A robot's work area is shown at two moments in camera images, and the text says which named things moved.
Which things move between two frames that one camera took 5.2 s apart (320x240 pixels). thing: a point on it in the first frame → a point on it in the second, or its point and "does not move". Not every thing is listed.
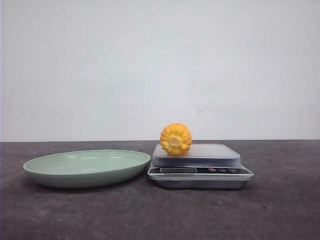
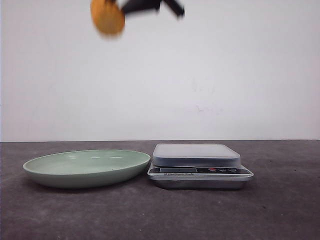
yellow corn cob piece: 175,139 → 109,18
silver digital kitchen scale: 215,166 does not move
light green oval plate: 83,169 does not move
